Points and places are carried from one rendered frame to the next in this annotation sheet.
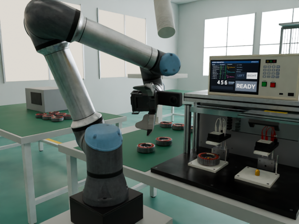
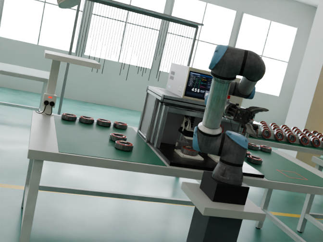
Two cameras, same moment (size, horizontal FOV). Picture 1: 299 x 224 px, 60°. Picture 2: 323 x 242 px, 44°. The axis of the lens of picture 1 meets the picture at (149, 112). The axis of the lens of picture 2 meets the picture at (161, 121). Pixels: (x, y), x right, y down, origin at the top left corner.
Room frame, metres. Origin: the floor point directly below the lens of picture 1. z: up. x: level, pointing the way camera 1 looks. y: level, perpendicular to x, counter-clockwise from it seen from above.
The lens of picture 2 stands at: (0.14, 1.96, 1.36)
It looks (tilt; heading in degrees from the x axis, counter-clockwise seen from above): 9 degrees down; 301
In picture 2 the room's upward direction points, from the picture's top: 13 degrees clockwise
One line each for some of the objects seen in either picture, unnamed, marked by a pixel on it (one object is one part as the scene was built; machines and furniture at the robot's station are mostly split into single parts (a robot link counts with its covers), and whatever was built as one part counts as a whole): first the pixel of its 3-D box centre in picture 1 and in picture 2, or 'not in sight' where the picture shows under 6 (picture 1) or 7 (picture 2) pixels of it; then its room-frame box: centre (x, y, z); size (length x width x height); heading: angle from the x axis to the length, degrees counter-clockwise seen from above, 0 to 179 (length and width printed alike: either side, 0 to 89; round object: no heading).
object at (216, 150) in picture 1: (220, 152); (181, 145); (1.37, -0.39, 0.80); 0.08 x 0.05 x 0.06; 50
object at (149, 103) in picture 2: not in sight; (147, 116); (1.69, -0.40, 0.91); 0.28 x 0.03 x 0.32; 140
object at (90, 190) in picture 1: (105, 181); (229, 169); (0.80, 0.14, 0.89); 0.15 x 0.15 x 0.10
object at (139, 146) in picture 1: (146, 147); (124, 145); (1.54, 0.02, 0.77); 0.11 x 0.11 x 0.04
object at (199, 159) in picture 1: (208, 158); (189, 151); (1.25, -0.30, 0.80); 0.11 x 0.11 x 0.04
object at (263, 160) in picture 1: (267, 162); not in sight; (1.21, -0.58, 0.80); 0.08 x 0.05 x 0.06; 50
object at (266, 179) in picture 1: (257, 176); (221, 159); (1.10, -0.49, 0.78); 0.15 x 0.15 x 0.01; 50
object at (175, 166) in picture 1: (232, 171); (204, 158); (1.19, -0.40, 0.76); 0.64 x 0.47 x 0.02; 50
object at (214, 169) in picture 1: (208, 163); (188, 154); (1.25, -0.30, 0.78); 0.15 x 0.15 x 0.01; 50
